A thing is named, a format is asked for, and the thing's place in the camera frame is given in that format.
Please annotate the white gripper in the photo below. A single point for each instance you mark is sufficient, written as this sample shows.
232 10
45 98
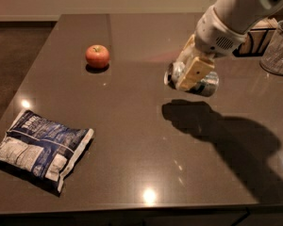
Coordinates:
214 35

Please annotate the silver green 7up can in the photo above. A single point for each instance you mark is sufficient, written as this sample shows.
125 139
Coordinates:
206 87

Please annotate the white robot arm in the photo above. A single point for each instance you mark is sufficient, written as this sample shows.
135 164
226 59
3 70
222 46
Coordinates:
241 15

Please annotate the napkin stack in basket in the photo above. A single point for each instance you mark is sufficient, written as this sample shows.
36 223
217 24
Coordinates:
261 32

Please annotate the clear plastic cup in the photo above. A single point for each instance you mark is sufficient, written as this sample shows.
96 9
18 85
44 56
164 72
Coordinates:
272 59

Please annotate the red apple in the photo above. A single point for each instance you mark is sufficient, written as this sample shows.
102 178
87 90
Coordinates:
97 56

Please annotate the blue white chip bag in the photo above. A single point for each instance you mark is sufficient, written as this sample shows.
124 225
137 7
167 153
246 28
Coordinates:
46 149

